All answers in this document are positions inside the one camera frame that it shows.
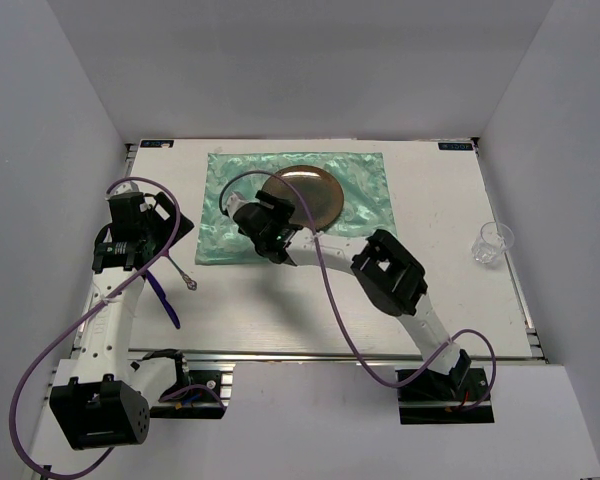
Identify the brown ceramic plate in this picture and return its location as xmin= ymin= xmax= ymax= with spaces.
xmin=261 ymin=165 xmax=344 ymax=231

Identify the green satin cloth napkin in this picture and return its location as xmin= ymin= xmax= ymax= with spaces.
xmin=195 ymin=152 xmax=397 ymax=266

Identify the purple knife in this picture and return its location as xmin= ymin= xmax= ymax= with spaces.
xmin=145 ymin=271 xmax=181 ymax=329

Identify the clear glass cup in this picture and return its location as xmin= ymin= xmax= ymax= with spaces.
xmin=471 ymin=221 xmax=515 ymax=265

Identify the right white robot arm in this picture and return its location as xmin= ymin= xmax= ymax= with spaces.
xmin=224 ymin=191 xmax=471 ymax=399

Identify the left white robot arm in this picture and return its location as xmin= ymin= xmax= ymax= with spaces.
xmin=50 ymin=182 xmax=193 ymax=450

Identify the ornate iridescent fork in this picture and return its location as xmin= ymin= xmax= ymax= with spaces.
xmin=166 ymin=254 xmax=197 ymax=291

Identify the left table corner sticker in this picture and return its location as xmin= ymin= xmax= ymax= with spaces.
xmin=139 ymin=139 xmax=174 ymax=149

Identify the table corner sticker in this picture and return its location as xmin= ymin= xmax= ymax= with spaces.
xmin=139 ymin=139 xmax=174 ymax=149
xmin=438 ymin=142 xmax=473 ymax=151

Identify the right table corner sticker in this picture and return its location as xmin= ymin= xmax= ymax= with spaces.
xmin=438 ymin=142 xmax=473 ymax=151

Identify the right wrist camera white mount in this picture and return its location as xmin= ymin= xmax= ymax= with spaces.
xmin=226 ymin=191 xmax=249 ymax=218

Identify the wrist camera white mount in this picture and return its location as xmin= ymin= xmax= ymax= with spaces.
xmin=106 ymin=181 xmax=140 ymax=199
xmin=226 ymin=191 xmax=249 ymax=218

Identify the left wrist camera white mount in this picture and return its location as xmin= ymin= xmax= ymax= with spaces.
xmin=106 ymin=181 xmax=140 ymax=199

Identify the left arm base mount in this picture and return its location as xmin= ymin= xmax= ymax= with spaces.
xmin=150 ymin=363 xmax=233 ymax=420

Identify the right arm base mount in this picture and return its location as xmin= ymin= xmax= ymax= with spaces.
xmin=397 ymin=368 xmax=495 ymax=426

